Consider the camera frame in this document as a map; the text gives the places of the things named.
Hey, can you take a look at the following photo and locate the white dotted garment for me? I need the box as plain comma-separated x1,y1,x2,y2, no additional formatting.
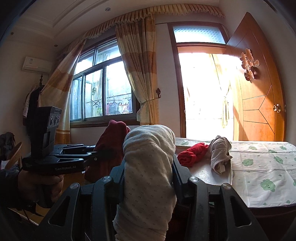
113,125,177,240

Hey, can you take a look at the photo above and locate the orange wooden door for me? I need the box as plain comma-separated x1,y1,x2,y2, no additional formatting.
226,13,285,141

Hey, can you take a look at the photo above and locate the beige curtain left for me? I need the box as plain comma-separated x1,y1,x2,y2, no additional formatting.
38,40,86,144

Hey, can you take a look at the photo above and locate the coat rack with clothes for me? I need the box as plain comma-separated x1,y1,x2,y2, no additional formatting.
23,74,44,127

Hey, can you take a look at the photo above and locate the brass door knob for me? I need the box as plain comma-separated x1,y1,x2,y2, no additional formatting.
273,103,281,113

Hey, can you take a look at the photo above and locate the floral door decoration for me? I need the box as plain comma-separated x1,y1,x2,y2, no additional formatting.
240,48,260,81

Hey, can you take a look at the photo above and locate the beige curtain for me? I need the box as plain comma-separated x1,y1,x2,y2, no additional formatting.
38,40,86,144
115,15,159,125

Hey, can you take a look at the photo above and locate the green patterned table cover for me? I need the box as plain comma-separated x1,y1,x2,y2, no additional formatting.
189,141,295,208

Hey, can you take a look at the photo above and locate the small red garment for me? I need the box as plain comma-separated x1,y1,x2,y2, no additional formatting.
177,143,209,168

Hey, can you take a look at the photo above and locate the dark red garment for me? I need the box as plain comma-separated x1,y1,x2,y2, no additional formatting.
84,120,130,183

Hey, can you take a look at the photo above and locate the person's left hand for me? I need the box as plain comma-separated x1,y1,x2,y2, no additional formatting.
18,170,64,202

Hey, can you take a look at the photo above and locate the curtain valance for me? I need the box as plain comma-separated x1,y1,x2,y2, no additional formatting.
60,3,225,58

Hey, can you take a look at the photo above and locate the curtain tieback hook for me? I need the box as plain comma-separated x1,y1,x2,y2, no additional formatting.
156,88,161,98

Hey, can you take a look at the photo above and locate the white air conditioner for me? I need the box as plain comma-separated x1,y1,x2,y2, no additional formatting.
22,56,52,74

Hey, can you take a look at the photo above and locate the beige curtain right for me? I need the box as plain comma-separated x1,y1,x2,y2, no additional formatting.
115,15,159,125

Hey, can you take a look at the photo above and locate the window with dark frame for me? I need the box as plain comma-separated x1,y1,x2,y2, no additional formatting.
70,37,139,128

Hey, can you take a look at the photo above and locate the beige garment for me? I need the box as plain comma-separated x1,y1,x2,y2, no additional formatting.
208,136,232,174

